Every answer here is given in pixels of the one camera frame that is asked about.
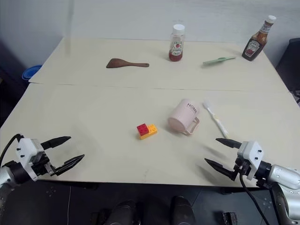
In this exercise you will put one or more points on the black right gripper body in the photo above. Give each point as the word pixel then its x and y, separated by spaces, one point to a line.
pixel 241 167

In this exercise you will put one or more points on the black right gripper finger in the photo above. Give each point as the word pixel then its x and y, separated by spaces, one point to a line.
pixel 229 142
pixel 222 169

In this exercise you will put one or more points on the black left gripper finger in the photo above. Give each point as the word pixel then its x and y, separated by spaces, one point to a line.
pixel 69 163
pixel 56 141

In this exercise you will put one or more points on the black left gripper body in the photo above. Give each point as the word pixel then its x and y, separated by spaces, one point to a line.
pixel 42 165

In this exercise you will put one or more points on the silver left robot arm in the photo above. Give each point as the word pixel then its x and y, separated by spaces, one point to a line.
pixel 8 173

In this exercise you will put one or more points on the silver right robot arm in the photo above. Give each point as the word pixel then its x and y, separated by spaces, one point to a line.
pixel 284 175

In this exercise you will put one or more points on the white and yellow toothbrush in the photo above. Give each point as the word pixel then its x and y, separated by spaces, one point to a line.
pixel 214 116

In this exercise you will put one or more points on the blue plastic basin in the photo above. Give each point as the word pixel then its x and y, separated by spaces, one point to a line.
pixel 30 72

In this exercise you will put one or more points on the red and yellow toy bricks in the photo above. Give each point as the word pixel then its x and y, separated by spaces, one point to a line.
pixel 152 130

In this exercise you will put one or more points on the red toy building brick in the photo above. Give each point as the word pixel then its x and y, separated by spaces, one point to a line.
pixel 142 129

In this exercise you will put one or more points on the green toothbrush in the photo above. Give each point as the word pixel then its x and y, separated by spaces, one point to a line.
pixel 215 61

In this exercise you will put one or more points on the brown wooden spatula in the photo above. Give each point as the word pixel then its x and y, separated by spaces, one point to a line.
pixel 114 63

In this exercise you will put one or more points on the large dark ketchup bottle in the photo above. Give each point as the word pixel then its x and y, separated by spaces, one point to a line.
pixel 254 47

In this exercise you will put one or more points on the black chair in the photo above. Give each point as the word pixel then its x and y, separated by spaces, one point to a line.
pixel 289 63

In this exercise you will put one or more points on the small clear ketchup bottle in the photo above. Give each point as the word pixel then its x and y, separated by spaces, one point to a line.
pixel 176 49

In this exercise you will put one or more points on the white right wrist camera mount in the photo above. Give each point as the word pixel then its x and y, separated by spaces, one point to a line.
pixel 252 151

